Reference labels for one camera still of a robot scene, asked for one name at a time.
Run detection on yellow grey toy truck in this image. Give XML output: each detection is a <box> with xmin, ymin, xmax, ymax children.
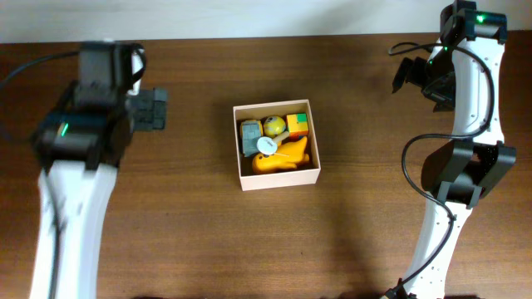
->
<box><xmin>239</xmin><ymin>120</ymin><xmax>264</xmax><ymax>157</ymax></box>

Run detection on orange rubber animal toy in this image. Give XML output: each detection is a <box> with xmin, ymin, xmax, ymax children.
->
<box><xmin>252</xmin><ymin>136</ymin><xmax>310</xmax><ymax>174</ymax></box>

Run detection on multicoloured puzzle cube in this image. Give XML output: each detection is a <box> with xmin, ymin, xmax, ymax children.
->
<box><xmin>286</xmin><ymin>113</ymin><xmax>309</xmax><ymax>140</ymax></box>

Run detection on yellow one-eyed ball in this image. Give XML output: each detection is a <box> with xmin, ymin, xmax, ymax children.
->
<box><xmin>263</xmin><ymin>115</ymin><xmax>286</xmax><ymax>139</ymax></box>

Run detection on pink cardboard box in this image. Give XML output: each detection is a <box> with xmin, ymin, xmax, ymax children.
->
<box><xmin>233</xmin><ymin>100</ymin><xmax>321</xmax><ymax>191</ymax></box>

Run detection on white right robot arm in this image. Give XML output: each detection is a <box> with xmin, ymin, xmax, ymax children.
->
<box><xmin>383</xmin><ymin>1</ymin><xmax>516</xmax><ymax>298</ymax></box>

